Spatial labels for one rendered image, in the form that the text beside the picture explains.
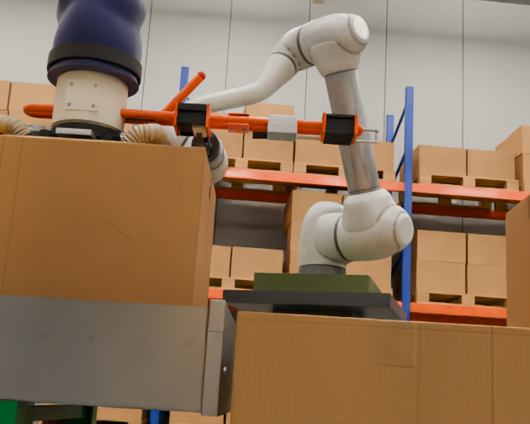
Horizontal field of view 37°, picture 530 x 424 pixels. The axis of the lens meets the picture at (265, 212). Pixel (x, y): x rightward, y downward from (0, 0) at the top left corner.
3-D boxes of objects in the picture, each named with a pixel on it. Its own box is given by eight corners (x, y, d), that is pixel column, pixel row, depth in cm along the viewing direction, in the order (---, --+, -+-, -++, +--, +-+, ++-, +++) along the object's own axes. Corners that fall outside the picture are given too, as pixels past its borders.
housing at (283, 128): (267, 131, 188) (268, 113, 189) (267, 140, 195) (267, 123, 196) (297, 133, 188) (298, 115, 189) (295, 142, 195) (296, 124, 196)
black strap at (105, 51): (34, 55, 184) (37, 39, 185) (60, 92, 207) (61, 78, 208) (133, 60, 184) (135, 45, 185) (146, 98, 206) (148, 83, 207)
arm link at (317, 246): (319, 275, 271) (322, 213, 277) (363, 271, 259) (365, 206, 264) (287, 266, 260) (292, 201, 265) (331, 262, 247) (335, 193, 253)
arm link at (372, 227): (368, 256, 262) (426, 250, 247) (339, 267, 250) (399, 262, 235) (320, 23, 258) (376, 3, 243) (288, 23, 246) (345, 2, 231)
